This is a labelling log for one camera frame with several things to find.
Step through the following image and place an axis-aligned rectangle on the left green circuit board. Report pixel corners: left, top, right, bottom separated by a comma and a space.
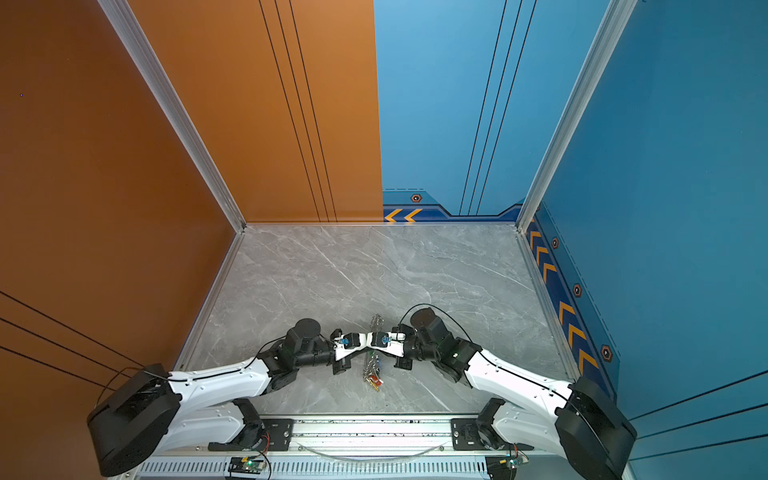
227, 456, 270, 479

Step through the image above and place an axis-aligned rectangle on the aluminium front rail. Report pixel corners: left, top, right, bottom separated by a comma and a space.
158, 404, 636, 460

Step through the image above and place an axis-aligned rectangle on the right green circuit board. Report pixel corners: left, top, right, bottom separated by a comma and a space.
485, 452, 530, 480

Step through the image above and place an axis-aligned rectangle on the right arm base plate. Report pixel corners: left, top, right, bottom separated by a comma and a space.
449, 418, 534, 453

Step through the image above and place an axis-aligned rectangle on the bunch of coloured keys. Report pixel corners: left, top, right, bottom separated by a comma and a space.
363, 355, 383, 391

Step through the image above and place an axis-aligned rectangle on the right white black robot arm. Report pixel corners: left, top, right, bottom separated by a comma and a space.
383, 306, 637, 479

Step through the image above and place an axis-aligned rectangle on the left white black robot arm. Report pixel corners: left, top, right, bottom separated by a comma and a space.
87, 318, 369, 477

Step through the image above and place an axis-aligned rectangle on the green circuit board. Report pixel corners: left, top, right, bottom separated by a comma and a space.
485, 452, 530, 480
227, 456, 270, 479

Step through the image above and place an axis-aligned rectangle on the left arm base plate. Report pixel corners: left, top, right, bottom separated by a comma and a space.
207, 418, 294, 453

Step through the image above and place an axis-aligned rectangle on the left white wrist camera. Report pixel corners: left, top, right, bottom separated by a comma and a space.
330, 329, 368, 362

